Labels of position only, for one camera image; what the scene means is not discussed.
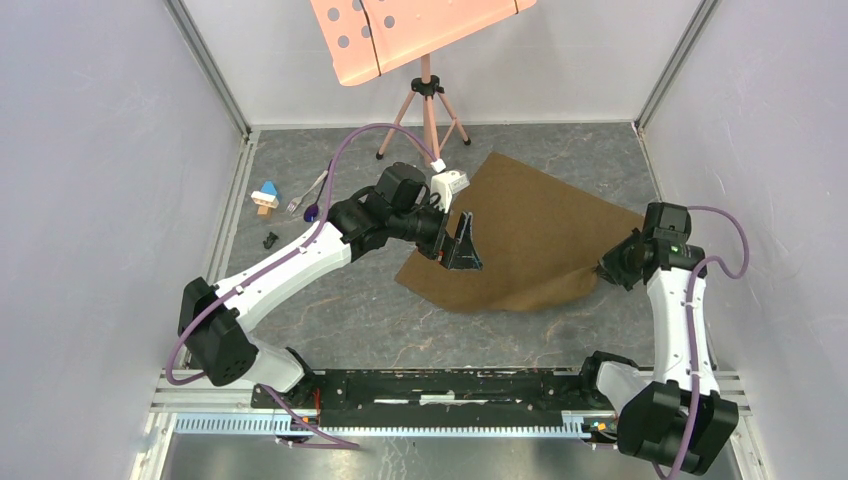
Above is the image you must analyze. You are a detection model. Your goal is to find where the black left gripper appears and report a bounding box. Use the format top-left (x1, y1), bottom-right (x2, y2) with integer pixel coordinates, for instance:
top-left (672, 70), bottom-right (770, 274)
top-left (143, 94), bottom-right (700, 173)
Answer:
top-left (389, 196), bottom-right (482, 272)

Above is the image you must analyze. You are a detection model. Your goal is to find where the brown cloth napkin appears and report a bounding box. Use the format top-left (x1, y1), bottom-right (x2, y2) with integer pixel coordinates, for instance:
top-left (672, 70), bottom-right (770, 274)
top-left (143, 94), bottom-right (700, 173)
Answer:
top-left (395, 153), bottom-right (643, 313)

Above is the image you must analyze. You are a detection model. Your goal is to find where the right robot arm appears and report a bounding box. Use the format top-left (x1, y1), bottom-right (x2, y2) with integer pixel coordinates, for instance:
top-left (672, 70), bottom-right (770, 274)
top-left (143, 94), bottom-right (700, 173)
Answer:
top-left (577, 202), bottom-right (750, 479)

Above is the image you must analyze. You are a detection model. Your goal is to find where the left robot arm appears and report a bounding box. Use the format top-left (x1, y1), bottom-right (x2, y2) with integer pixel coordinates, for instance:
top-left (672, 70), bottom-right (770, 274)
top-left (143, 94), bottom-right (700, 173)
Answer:
top-left (178, 162), bottom-right (483, 408)

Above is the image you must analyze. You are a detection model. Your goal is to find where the purple plastic spoon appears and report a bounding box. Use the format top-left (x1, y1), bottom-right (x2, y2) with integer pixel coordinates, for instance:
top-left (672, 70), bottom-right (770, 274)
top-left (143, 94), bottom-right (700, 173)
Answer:
top-left (303, 162), bottom-right (332, 223)

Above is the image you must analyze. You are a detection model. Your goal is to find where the clear plastic fork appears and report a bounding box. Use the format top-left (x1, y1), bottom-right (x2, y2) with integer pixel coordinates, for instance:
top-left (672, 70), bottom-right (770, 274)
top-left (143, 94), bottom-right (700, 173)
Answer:
top-left (286, 169), bottom-right (328, 214)

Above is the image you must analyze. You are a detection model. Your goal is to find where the small black clip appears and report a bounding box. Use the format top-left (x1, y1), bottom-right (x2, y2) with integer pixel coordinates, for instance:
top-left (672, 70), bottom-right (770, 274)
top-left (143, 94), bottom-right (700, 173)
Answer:
top-left (262, 232), bottom-right (279, 250)

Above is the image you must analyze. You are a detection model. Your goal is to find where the blue and wood toy block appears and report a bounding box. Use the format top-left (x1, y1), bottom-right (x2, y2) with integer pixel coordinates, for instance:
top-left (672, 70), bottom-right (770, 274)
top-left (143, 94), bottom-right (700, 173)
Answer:
top-left (250, 180), bottom-right (279, 218)

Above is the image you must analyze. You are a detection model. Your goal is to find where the pink music stand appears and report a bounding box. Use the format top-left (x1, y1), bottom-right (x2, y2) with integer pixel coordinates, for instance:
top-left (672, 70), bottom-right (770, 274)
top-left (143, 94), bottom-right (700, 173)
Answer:
top-left (311, 0), bottom-right (535, 174)

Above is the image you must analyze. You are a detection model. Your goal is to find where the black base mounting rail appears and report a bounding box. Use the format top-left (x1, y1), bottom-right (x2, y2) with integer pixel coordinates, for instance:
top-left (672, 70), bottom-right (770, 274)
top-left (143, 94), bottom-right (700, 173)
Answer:
top-left (251, 368), bottom-right (613, 428)

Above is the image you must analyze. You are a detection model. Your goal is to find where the white toothed cable strip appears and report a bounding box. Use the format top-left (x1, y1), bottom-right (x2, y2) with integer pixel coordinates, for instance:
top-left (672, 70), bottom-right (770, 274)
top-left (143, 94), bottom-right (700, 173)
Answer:
top-left (174, 413), bottom-right (615, 440)

